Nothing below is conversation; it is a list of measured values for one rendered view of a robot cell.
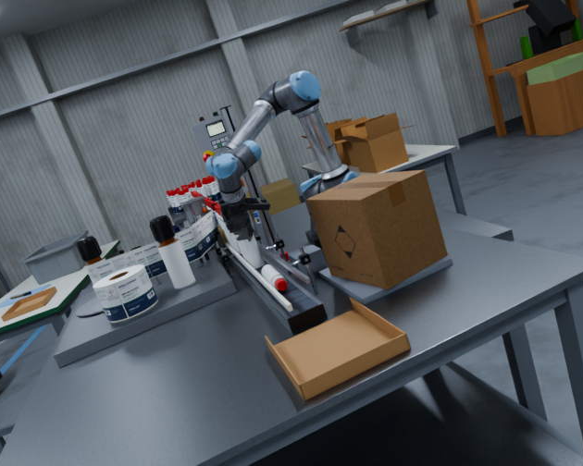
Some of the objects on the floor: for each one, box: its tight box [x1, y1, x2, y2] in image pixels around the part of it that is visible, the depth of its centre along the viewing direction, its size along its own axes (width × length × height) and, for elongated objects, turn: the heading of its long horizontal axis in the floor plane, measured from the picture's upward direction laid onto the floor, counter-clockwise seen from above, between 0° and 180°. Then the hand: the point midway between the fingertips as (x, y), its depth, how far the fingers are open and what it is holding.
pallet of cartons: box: [244, 178, 301, 222], centre depth 688 cm, size 141×96×51 cm
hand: (250, 238), depth 176 cm, fingers closed
